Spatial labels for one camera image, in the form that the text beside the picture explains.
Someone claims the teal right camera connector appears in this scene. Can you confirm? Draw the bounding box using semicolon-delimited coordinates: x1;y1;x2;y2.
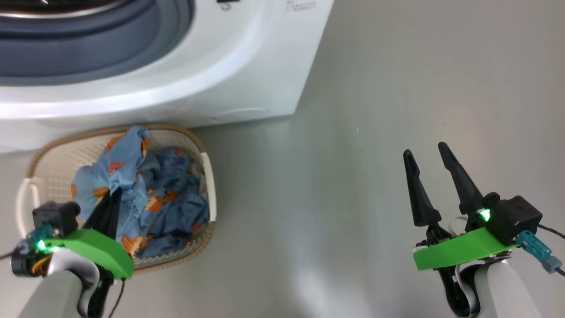
516;230;564;275

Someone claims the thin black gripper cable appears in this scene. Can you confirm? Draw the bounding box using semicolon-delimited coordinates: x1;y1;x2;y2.
536;223;565;241
107;278;127;318

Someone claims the thin black right gripper cable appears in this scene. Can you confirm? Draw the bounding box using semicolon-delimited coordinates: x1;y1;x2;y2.
536;223;565;241

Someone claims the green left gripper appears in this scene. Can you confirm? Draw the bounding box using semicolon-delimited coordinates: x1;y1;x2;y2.
37;189;135;280

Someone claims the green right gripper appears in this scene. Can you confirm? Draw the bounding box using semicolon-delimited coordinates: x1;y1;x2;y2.
402;141;520;271

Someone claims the teal camera connector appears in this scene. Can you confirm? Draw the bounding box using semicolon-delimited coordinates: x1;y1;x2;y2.
18;223;57;254
516;230;564;275

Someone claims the thin black left gripper cable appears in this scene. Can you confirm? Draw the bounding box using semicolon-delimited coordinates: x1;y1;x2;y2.
107;278;127;318

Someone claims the steel perforated washer drum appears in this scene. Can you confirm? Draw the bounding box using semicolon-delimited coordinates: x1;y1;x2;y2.
0;0;131;19

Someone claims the teal left camera connector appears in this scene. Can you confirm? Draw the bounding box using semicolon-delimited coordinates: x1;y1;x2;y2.
18;223;57;254

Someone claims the grey rubber door gasket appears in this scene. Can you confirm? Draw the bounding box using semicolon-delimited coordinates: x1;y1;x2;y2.
0;0;195;87

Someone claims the white front-load washing machine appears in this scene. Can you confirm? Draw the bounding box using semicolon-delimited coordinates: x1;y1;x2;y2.
0;0;335;153

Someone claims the cream perforated laundry basket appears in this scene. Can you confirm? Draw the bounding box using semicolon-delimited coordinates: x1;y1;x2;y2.
15;124;217;275

